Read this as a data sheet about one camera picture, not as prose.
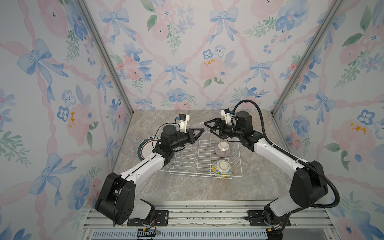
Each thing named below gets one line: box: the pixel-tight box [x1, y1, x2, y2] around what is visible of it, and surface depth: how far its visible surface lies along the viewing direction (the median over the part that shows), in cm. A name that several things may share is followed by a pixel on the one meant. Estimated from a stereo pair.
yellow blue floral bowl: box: [212, 159, 233, 180], surface depth 85 cm
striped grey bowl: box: [214, 141, 231, 158], surface depth 94 cm
